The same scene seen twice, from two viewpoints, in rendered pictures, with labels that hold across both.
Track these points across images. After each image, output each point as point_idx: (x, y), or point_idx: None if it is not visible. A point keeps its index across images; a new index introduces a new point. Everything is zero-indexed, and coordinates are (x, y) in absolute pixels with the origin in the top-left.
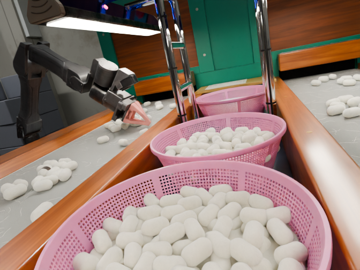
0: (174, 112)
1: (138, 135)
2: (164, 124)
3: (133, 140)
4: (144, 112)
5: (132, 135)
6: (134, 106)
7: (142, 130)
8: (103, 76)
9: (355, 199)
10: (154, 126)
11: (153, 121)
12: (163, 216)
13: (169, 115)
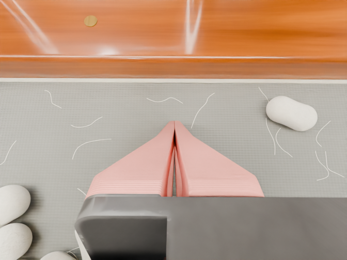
0: (94, 22)
1: (284, 148)
2: (301, 10)
3: (336, 148)
4: (158, 135)
5: (275, 185)
6: (236, 166)
7: (314, 109)
8: None
9: None
10: (322, 42)
11: (60, 164)
12: None
13: (136, 36)
